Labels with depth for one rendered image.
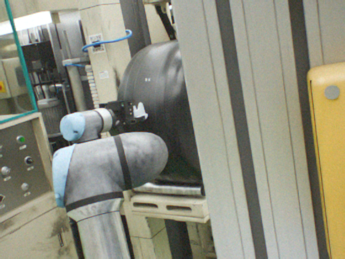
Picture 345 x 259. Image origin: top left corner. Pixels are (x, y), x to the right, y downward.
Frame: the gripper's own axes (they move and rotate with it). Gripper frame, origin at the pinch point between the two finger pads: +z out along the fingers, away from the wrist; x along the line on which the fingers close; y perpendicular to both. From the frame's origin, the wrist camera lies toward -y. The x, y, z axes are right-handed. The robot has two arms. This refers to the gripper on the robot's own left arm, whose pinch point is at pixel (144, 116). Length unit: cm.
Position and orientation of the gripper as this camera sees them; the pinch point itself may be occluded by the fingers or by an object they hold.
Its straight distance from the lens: 151.8
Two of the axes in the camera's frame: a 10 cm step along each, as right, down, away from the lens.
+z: 5.5, -1.8, 8.1
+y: -1.1, -9.8, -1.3
